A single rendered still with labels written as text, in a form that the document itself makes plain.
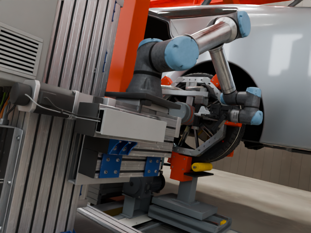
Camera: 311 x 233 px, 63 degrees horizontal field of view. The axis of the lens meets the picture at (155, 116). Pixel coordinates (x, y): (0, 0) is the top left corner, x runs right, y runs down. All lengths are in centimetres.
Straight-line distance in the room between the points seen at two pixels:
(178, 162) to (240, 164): 528
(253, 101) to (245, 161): 559
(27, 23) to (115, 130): 41
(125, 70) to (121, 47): 17
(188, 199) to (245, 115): 82
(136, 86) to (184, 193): 114
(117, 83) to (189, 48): 93
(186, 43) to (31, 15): 49
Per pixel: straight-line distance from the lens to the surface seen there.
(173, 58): 89
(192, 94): 157
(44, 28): 89
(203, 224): 183
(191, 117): 169
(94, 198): 195
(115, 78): 180
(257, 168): 685
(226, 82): 142
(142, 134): 77
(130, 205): 190
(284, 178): 671
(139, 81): 98
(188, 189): 192
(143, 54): 101
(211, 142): 168
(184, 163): 174
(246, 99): 141
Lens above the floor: 68
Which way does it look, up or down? 4 degrees up
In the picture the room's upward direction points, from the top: 10 degrees clockwise
